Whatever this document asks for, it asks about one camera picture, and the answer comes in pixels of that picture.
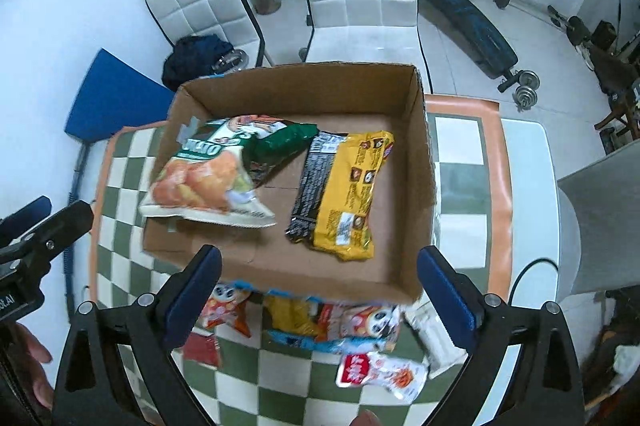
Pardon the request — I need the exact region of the white green potato chips bag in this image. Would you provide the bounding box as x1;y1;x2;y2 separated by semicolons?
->
138;113;277;228

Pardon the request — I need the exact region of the green white checkered tablecloth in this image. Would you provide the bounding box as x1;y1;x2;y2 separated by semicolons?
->
92;94;513;426

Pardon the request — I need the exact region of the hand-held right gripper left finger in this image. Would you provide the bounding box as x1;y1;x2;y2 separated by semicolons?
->
52;245;223;426

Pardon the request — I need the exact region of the cardboard box with blue print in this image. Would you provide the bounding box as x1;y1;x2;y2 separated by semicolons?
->
142;62;440;303

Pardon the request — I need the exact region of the blue board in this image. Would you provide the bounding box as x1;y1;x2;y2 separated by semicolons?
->
65;48;176;142

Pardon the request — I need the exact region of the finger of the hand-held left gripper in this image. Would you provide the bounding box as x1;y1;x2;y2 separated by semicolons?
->
0;196;53;248
0;200;96;278

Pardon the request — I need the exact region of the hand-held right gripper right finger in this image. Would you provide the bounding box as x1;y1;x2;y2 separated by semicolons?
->
416;245;586;426

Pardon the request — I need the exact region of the dark green snack packet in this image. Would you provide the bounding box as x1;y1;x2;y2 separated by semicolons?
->
245;121;318;187

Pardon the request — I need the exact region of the yellow black noodle packet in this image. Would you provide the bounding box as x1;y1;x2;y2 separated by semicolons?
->
285;130;394;263

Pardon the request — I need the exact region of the orange panda snack packet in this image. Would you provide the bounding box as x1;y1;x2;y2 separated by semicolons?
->
195;281;253;338

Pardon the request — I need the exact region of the person's right hand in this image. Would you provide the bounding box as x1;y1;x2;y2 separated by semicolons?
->
350;408;387;426

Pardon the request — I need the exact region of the black exercise machine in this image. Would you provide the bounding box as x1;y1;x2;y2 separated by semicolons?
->
547;4;640;127

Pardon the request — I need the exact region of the light blue panda snack packet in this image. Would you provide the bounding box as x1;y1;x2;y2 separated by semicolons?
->
267;301;402;355

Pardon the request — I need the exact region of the white red snack packet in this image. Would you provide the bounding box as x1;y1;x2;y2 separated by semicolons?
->
335;351;429;403

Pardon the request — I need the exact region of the person's left hand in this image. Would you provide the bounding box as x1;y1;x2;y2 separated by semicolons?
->
10;322;56;412

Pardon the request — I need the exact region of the grey chair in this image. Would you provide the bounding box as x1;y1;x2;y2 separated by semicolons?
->
557;151;640;297

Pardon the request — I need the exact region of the small white padded chair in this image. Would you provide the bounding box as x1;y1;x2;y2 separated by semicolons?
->
145;0;273;70

